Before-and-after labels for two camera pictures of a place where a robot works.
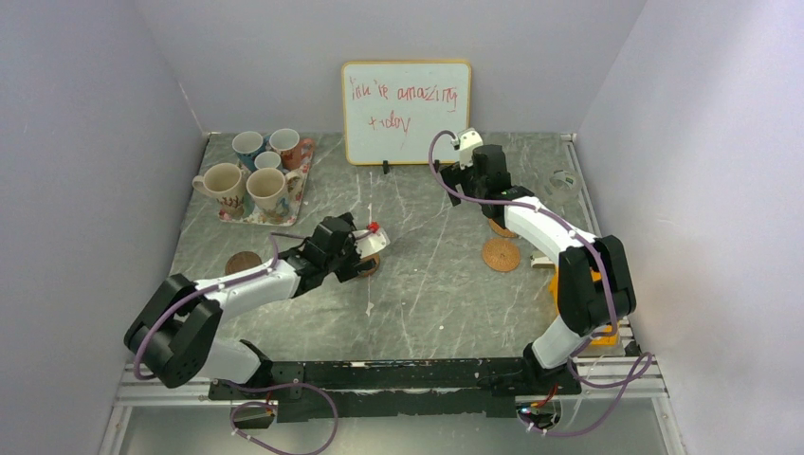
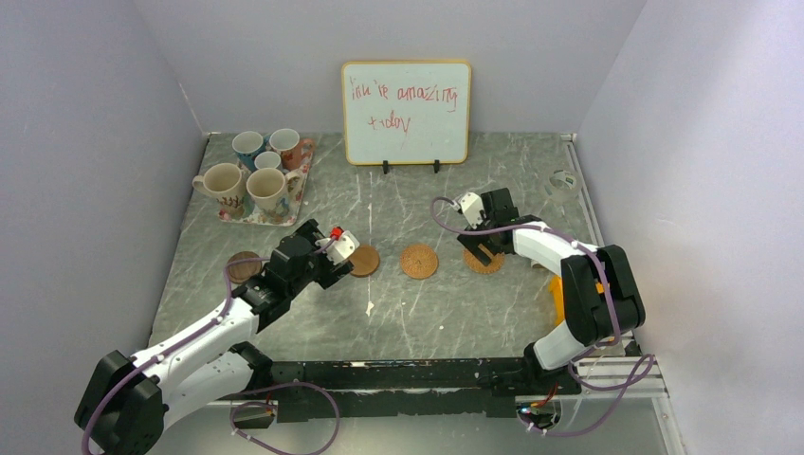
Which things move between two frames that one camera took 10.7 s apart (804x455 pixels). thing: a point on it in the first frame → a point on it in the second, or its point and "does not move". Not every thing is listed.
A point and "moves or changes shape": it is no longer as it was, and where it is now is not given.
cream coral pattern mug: x=225 y=182 does not move
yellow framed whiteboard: x=391 y=111 does not move
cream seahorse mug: x=271 y=191 does not move
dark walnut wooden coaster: x=241 y=261 does not move
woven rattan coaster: x=501 y=254 moves or changes shape
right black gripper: x=454 y=175 → x=471 y=242
